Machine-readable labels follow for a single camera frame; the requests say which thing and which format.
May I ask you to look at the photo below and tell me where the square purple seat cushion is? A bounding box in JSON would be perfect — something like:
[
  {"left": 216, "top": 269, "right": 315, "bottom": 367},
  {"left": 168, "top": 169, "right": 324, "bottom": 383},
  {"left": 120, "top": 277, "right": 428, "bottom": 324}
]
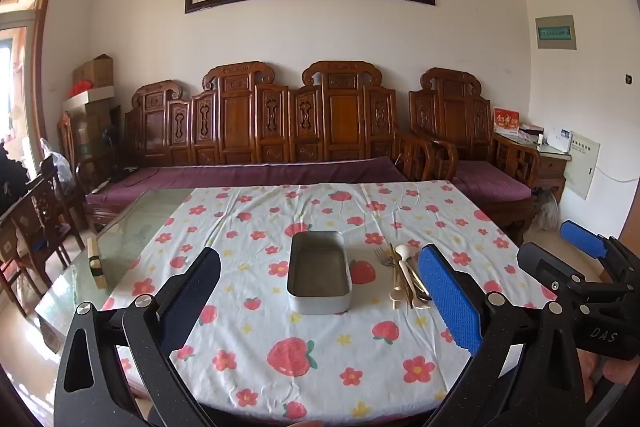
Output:
[{"left": 452, "top": 161, "right": 532, "bottom": 202}]

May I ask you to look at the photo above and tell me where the white wall panel box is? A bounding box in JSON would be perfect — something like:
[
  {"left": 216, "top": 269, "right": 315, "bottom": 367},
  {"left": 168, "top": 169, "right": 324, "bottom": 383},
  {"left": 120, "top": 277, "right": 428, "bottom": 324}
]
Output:
[{"left": 565, "top": 132, "right": 601, "bottom": 200}]

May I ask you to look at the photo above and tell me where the white desktop device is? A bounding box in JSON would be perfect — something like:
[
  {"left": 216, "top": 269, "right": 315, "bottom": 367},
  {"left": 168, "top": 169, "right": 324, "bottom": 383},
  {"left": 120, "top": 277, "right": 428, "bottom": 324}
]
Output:
[{"left": 544, "top": 126, "right": 573, "bottom": 152}]

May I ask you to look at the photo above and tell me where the clear plastic bag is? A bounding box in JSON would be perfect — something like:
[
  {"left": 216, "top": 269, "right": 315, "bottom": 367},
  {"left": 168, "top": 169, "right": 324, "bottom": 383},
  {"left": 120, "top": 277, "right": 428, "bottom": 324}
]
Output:
[{"left": 532, "top": 189, "right": 561, "bottom": 232}]

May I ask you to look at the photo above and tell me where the brown cardboard box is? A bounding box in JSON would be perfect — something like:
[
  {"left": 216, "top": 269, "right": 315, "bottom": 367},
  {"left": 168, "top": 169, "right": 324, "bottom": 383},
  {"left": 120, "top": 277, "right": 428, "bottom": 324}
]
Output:
[{"left": 72, "top": 54, "right": 115, "bottom": 90}]

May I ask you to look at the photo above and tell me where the dark cloth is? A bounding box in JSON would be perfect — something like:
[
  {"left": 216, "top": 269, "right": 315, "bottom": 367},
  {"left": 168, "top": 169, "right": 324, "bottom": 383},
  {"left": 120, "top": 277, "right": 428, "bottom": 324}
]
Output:
[{"left": 0, "top": 142, "right": 27, "bottom": 210}]

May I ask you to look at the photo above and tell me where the black stand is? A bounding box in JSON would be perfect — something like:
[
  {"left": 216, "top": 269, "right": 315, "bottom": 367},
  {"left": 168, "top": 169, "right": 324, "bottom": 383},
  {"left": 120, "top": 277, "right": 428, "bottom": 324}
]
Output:
[{"left": 102, "top": 129, "right": 127, "bottom": 184}]

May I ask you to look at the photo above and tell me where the green electrical wall panel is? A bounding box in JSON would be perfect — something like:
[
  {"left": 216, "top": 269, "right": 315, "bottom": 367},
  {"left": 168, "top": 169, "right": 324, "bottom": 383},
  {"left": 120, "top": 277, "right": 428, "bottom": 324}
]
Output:
[{"left": 535, "top": 14, "right": 577, "bottom": 50}]

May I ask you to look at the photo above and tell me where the grey plastic bag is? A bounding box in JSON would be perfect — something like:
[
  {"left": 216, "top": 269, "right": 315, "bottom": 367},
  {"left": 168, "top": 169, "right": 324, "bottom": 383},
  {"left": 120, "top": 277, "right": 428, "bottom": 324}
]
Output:
[{"left": 40, "top": 138, "right": 76, "bottom": 188}]

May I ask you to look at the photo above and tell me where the small cream box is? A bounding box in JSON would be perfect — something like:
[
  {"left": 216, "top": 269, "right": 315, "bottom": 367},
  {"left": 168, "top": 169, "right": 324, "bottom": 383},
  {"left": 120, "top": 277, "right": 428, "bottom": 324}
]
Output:
[{"left": 86, "top": 237, "right": 108, "bottom": 290}]

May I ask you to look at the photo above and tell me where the dark wooden chair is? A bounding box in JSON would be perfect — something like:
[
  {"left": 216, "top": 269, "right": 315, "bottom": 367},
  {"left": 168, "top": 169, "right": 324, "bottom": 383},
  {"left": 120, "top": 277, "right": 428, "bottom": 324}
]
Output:
[{"left": 0, "top": 174, "right": 86, "bottom": 318}]

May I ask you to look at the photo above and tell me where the stack of boxes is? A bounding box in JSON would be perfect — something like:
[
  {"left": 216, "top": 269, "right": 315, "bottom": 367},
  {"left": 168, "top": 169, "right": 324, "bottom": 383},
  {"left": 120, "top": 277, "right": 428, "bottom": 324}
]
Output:
[{"left": 64, "top": 99, "right": 122, "bottom": 160}]

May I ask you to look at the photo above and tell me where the person's right hand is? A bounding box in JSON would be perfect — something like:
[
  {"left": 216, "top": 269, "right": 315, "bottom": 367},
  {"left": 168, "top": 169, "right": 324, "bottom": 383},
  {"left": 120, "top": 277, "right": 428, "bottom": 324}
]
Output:
[{"left": 580, "top": 349, "right": 640, "bottom": 410}]

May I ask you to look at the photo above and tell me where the floral strawberry tablecloth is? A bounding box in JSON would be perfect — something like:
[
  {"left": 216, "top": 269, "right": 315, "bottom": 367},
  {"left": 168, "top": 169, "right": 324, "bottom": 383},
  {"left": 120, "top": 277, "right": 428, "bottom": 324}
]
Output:
[{"left": 102, "top": 181, "right": 558, "bottom": 424}]

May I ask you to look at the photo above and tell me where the white and red box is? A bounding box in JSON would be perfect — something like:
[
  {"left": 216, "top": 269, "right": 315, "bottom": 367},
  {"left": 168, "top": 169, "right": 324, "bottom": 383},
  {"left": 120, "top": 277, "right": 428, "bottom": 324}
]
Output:
[{"left": 67, "top": 82, "right": 117, "bottom": 112}]

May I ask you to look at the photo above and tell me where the red desk calendar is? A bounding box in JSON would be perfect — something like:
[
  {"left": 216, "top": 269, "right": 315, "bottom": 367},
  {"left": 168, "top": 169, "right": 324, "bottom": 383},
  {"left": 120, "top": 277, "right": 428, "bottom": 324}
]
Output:
[{"left": 492, "top": 107, "right": 521, "bottom": 138}]

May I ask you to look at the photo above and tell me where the brown wooden chopstick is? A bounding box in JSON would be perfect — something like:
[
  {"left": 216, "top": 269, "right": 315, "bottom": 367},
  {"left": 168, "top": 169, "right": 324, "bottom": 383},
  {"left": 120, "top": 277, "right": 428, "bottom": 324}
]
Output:
[{"left": 402, "top": 257, "right": 419, "bottom": 309}]

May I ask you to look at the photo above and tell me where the rectangular metal tin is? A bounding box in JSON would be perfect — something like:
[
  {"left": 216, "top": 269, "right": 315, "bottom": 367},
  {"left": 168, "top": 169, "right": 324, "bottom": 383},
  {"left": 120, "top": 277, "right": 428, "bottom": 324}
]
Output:
[{"left": 287, "top": 230, "right": 352, "bottom": 316}]

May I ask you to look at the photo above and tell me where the long purple seat cushion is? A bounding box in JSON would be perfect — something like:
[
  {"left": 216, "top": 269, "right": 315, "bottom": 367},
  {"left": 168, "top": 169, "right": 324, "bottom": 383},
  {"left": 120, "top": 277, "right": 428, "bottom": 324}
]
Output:
[{"left": 86, "top": 157, "right": 408, "bottom": 208}]

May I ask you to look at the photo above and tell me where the carved wooden armchair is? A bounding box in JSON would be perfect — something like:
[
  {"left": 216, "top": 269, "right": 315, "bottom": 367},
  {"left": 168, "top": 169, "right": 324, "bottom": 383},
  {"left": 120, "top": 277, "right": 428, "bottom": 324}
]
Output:
[{"left": 407, "top": 67, "right": 543, "bottom": 248}]

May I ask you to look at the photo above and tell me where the cream plastic spoon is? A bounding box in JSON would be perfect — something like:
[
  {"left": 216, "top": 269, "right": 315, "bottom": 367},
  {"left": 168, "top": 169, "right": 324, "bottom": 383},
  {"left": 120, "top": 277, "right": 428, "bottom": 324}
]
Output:
[{"left": 390, "top": 274, "right": 408, "bottom": 309}]

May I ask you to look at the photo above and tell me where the carved wooden sofa bench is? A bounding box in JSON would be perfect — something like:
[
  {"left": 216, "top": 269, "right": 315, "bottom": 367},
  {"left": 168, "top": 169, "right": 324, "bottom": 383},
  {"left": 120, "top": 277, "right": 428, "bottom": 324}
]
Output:
[{"left": 82, "top": 61, "right": 436, "bottom": 235}]

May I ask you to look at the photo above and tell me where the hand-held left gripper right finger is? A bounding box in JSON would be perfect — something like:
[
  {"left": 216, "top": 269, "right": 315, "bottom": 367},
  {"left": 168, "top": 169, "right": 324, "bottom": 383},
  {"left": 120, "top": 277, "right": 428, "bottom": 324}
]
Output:
[{"left": 416, "top": 244, "right": 587, "bottom": 427}]

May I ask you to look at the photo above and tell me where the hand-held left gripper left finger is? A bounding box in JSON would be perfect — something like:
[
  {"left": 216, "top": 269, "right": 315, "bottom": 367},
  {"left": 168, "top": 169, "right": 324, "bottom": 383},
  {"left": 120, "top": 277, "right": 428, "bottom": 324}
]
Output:
[{"left": 54, "top": 248, "right": 222, "bottom": 427}]

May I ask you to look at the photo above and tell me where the white ceramic spoon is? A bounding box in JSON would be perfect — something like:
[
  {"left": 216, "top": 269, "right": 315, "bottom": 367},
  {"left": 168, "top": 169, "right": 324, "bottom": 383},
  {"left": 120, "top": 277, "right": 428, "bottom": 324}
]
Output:
[{"left": 394, "top": 244, "right": 416, "bottom": 280}]

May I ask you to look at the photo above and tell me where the wooden side table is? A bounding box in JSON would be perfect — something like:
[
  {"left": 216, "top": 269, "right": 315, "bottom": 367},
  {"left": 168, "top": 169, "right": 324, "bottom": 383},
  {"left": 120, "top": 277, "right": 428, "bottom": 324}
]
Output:
[{"left": 492, "top": 132, "right": 571, "bottom": 204}]

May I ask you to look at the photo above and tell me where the wooden framed window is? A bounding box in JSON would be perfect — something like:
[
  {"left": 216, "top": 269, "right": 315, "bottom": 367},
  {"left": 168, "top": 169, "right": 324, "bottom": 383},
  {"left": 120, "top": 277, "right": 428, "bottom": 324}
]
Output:
[{"left": 0, "top": 0, "right": 58, "bottom": 188}]

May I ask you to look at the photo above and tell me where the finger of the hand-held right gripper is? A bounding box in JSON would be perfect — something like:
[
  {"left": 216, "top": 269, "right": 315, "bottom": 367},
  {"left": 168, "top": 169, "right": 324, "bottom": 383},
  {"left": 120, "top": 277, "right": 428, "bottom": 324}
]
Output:
[
  {"left": 560, "top": 220, "right": 640, "bottom": 288},
  {"left": 516, "top": 242, "right": 632, "bottom": 305}
]

